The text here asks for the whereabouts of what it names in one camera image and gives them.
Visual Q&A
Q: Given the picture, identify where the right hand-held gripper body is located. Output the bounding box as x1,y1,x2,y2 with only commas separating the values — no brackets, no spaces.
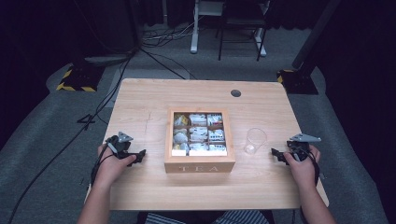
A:
286,133,322,162

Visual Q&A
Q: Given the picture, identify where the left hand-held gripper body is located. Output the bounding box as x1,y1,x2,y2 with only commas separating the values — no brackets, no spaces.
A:
106,131,134,161

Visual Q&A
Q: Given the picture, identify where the wooden tea box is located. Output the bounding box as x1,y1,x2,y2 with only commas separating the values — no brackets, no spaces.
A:
163,106,237,175

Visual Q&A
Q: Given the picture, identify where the person's right hand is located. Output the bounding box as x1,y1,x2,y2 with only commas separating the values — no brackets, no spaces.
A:
282,145,321,191

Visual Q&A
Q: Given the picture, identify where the person's left hand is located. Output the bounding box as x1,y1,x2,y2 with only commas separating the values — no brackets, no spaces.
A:
92,143,137,189

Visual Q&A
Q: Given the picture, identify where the clear plastic cup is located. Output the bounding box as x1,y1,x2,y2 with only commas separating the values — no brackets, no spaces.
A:
243,127,268,156

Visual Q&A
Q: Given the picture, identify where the group of tea bags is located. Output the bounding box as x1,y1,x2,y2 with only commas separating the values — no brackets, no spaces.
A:
172,112,228,157

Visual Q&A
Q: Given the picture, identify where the black stand with striped base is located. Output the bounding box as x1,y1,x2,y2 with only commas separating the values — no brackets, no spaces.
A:
276,0,342,95
55,55,106,93

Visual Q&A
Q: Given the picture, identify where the person's striped clothing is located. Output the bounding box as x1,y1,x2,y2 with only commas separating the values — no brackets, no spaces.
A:
144,209,271,224

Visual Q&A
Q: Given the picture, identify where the black chair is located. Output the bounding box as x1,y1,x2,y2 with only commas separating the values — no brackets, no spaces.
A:
217,0,269,63

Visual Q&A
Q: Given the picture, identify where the left hand-held gripper cable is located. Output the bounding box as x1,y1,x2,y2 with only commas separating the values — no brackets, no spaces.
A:
90,141,117,189

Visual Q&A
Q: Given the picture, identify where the hand-held gripper cable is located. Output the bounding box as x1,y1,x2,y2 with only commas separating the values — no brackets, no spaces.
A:
303,148,325,187
90,141,117,189

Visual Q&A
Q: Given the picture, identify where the right hand-held gripper cable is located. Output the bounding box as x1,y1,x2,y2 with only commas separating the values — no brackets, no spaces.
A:
303,148,325,187

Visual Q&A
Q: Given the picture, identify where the long black floor cable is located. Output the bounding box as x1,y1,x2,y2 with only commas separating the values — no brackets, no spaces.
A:
7,46,141,224

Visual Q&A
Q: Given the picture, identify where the bundle of floor cables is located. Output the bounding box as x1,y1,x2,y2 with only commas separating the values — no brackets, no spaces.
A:
141,17,202,49

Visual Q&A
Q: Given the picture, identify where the white desk frame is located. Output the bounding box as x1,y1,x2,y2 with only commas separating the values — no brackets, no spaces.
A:
190,0,271,58

